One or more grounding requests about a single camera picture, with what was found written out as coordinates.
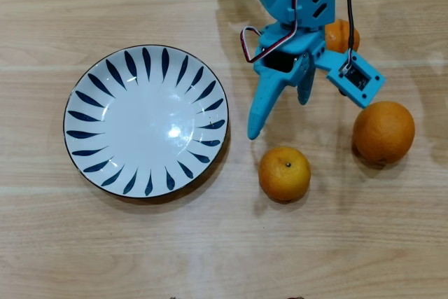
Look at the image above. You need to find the black camera cable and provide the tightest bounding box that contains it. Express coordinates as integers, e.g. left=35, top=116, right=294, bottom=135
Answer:
left=332, top=0, right=355, bottom=75

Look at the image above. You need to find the white plate with blue strokes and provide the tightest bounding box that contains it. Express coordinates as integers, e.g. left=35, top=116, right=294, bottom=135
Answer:
left=63, top=44, right=230, bottom=199

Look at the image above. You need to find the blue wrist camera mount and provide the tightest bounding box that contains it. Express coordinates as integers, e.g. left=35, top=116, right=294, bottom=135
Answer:
left=314, top=48, right=387, bottom=109

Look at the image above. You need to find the yellowish orange with stem dot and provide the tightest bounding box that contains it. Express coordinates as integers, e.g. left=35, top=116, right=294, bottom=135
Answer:
left=258, top=146, right=312, bottom=203

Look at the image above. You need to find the large round orange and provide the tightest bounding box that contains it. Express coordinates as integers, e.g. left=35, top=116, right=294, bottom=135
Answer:
left=352, top=101, right=417, bottom=167

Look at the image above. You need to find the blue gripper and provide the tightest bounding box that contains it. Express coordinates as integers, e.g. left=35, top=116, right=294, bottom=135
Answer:
left=246, top=21, right=327, bottom=141

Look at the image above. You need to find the small deep orange mandarin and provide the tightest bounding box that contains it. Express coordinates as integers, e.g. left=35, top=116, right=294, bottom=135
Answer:
left=324, top=18, right=361, bottom=54

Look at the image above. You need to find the red white black servo cable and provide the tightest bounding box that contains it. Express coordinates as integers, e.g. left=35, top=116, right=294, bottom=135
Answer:
left=239, top=0, right=312, bottom=64

